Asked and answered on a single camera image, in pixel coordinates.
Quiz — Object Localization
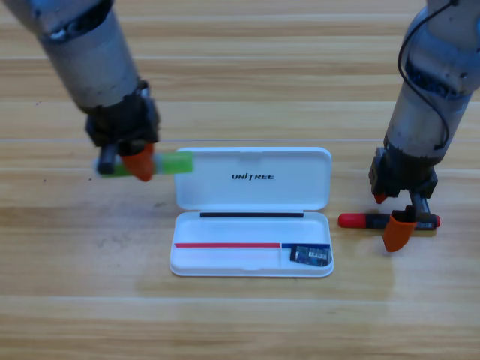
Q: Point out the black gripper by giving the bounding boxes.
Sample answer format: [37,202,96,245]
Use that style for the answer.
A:
[85,80,161,183]
[369,140,439,253]

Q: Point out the black marker with red cap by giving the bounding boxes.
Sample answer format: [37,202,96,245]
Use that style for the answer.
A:
[337,212,442,230]

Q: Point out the green highlighter pen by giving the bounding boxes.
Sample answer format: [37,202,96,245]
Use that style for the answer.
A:
[93,151,195,178]

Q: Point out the black eraser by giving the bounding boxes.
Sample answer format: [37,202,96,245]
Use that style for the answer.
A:
[288,245,332,266]

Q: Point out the white Unitree pencil case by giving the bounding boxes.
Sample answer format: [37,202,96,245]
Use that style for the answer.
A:
[169,146,335,278]

